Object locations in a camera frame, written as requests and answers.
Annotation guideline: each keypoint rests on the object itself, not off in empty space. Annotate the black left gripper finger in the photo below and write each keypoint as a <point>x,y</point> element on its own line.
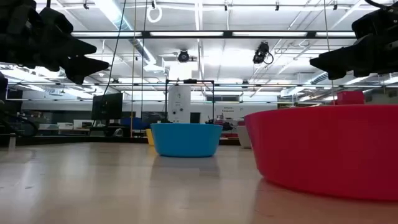
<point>81,47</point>
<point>84,68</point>

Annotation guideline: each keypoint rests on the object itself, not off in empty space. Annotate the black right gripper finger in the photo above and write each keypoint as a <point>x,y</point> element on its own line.
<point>339,62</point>
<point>367,53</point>

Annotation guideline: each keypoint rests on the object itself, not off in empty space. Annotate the red plastic bowl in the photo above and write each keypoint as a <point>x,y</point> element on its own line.
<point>326,149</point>

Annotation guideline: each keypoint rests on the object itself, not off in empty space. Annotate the yellow plastic bowl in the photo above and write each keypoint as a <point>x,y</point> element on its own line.
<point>150,137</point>

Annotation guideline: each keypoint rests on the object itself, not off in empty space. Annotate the white plastic bowl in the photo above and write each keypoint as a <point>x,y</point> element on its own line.
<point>244,137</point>

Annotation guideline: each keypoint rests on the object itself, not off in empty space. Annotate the light blue plastic bowl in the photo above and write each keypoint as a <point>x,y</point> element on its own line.
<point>186,140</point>

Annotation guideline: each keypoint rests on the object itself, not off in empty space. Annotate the red storage bin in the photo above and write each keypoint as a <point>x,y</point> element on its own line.
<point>350,97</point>

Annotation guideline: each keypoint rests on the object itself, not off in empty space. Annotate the black computer monitor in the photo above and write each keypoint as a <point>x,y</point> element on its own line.
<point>107,105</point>

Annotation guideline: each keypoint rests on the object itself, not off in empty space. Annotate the work desk with white boxes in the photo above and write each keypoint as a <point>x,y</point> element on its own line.
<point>65,126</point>

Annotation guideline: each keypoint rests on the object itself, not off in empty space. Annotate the blue storage bin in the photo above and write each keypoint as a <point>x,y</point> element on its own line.
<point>133,123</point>

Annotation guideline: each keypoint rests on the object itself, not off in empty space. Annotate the white column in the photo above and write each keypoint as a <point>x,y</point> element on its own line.
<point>179,102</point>

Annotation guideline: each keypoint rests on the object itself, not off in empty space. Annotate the black bar with light strips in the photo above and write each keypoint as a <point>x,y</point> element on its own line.
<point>228,34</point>

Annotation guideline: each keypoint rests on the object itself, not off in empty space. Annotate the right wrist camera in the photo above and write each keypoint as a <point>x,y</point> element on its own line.
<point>371,25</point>

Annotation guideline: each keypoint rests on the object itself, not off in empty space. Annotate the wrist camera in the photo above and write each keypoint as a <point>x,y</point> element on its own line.
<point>371,25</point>
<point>57,20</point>

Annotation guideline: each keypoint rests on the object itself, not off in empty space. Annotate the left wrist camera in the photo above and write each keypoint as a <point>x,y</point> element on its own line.
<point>57,20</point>

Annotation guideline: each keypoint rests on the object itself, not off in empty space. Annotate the black aluminium table frame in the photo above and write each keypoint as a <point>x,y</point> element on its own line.
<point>77,140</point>

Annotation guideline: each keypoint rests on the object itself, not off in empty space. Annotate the hanging black camera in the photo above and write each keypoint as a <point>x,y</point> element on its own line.
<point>183,56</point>
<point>260,53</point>

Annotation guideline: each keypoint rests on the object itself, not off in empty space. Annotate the small white post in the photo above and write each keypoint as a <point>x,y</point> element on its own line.
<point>12,141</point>

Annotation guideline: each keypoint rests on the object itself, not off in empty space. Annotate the black metal rig frame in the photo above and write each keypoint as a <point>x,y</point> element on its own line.
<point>190,81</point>

